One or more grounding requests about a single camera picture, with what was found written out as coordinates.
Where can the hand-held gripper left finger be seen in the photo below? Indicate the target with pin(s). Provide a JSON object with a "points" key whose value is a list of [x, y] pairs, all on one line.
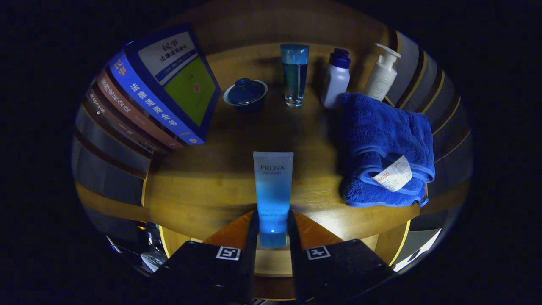
{"points": [[211, 275]]}

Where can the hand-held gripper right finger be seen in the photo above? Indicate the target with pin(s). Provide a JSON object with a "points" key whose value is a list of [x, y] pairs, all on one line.
{"points": [[338, 273]]}

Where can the blue cosmetic tube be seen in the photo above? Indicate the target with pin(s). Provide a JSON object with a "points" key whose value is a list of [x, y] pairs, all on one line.
{"points": [[273, 190]]}

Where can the wooden countertop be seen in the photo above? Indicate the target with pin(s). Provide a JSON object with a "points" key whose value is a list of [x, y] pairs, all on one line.
{"points": [[220, 182]]}

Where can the wooden cabinet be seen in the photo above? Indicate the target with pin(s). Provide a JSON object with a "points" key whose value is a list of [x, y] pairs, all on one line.
{"points": [[114, 207]]}

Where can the white panel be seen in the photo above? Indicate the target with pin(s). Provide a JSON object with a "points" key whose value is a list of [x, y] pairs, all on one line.
{"points": [[417, 254]]}

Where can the folded blue towel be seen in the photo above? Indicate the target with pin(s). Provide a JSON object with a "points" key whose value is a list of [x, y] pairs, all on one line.
{"points": [[381, 135]]}

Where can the blue lidded teacup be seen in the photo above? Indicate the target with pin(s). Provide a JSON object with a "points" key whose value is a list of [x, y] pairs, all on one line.
{"points": [[245, 93]]}

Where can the reddish brown book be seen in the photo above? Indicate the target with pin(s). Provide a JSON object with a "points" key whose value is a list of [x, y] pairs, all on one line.
{"points": [[127, 108]]}

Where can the dark brown book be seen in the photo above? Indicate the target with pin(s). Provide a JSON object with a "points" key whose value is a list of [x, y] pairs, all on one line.
{"points": [[108, 116]]}

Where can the white bottle with blue cap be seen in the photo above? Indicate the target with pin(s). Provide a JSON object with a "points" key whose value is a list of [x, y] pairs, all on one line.
{"points": [[335, 82]]}

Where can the blue book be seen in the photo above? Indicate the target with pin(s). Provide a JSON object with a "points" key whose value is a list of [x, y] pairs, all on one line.
{"points": [[178, 80]]}

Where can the white pump bottle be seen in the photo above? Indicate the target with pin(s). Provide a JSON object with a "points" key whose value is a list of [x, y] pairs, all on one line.
{"points": [[381, 78]]}

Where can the clear blue tall bottle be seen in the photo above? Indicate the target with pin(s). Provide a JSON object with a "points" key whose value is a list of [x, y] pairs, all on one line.
{"points": [[294, 76]]}

